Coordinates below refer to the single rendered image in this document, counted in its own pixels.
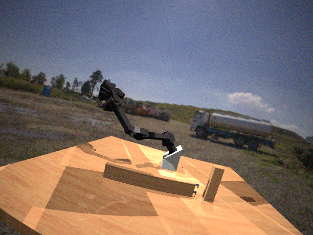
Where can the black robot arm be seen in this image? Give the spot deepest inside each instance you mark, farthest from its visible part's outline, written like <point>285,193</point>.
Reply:
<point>114,103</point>

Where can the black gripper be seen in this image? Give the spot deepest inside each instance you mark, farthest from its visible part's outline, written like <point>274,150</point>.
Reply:
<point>105,107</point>

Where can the brown wooden post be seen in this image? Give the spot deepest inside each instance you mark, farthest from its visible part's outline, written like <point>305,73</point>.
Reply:
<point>213,183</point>

